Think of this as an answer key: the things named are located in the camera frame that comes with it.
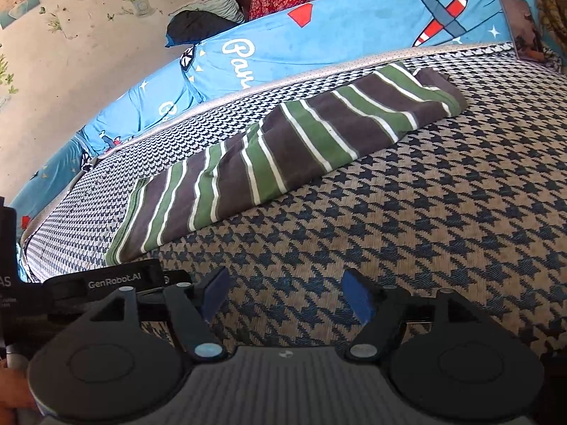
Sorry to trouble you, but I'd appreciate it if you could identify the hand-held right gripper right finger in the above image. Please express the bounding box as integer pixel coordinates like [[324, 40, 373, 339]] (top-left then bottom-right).
[[343, 268, 490, 361]]

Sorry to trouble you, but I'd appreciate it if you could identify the houndstooth sofa mat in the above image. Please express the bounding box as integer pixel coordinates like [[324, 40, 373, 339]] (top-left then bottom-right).
[[22, 40, 567, 364]]

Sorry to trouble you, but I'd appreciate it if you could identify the blue printed sofa cover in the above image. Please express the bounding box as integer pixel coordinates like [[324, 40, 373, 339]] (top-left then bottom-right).
[[15, 0, 567, 284]]

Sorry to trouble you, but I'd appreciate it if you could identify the light green folded quilt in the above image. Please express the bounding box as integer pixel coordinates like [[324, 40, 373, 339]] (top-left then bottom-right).
[[177, 0, 246, 24]]

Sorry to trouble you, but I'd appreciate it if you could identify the blue seaside wall picture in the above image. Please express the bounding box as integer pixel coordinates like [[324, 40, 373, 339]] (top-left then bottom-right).
[[0, 0, 41, 30]]

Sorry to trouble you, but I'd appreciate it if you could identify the brown patterned scarf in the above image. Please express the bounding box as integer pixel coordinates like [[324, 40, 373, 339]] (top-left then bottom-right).
[[532, 0, 567, 70]]

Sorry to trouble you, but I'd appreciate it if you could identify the green grey striped t-shirt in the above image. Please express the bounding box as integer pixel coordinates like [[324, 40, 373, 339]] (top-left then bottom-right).
[[105, 61, 468, 264]]

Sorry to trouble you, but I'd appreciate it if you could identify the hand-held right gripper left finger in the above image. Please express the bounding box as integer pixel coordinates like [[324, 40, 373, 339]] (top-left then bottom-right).
[[82, 267, 231, 361]]

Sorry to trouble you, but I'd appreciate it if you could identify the green plant pot wall sticker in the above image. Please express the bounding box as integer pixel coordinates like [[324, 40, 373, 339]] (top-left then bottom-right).
[[0, 53, 19, 108]]

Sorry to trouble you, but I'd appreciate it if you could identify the person's left hand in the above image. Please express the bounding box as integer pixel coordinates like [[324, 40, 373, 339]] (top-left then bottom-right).
[[0, 358, 40, 413]]

